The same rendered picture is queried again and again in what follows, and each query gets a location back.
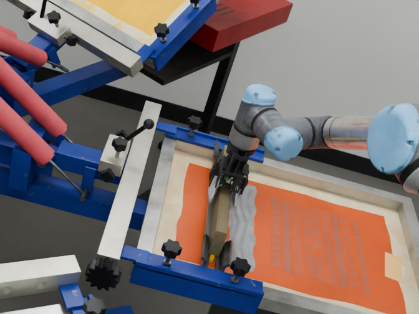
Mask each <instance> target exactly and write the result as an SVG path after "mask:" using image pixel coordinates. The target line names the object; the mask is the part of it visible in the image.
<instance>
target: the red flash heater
mask: <svg viewBox="0 0 419 314"><path fill-rule="evenodd" d="M292 6H293V3H291V2H289V1H287V0H219V1H218V2H217V3H216V8H217V10H216V12H215V13H214V14H213V15H212V16H211V17H210V18H209V19H208V20H207V21H206V22H205V23H204V24H203V25H202V26H201V27H200V28H199V29H198V30H197V31H196V32H195V33H194V34H193V36H192V37H191V38H190V39H189V40H190V41H192V42H194V43H195V44H198V45H199V46H201V47H203V48H205V49H206V50H208V51H210V52H215V51H217V50H220V49H222V48H225V47H227V46H229V45H232V44H235V43H237V42H239V41H241V40H244V39H247V38H249V37H251V36H254V35H256V34H259V33H261V32H264V31H266V30H268V29H271V28H273V27H276V26H278V25H281V24H283V23H285V22H287V19H288V17H289V14H290V11H291V9H292Z"/></svg>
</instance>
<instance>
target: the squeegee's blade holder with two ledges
mask: <svg viewBox="0 0 419 314"><path fill-rule="evenodd" d="M213 201H214V200H213ZM212 212H213V202H212V203H211V204H210V203H209V201H208V207H207V213H206V222H205V232H204V234H207V235H208V237H210V229H211V218H212Z"/></svg>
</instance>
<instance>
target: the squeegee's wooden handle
mask: <svg viewBox="0 0 419 314"><path fill-rule="evenodd" d="M226 149H227V145H224V146H223V150H222V152H221V155H220V157H222V156H224V155H229V154H227V152H226ZM230 194H231V190H230V189H227V188H225V187H224V186H219V187H218V188H217V193H216V194H215V195H214V201H213V212H212V218H211V229H210V235H209V248H208V253H209V254H213V255H217V256H219V255H220V252H221V249H222V248H223V245H224V242H225V240H226V237H227V233H228V217H229V202H230Z"/></svg>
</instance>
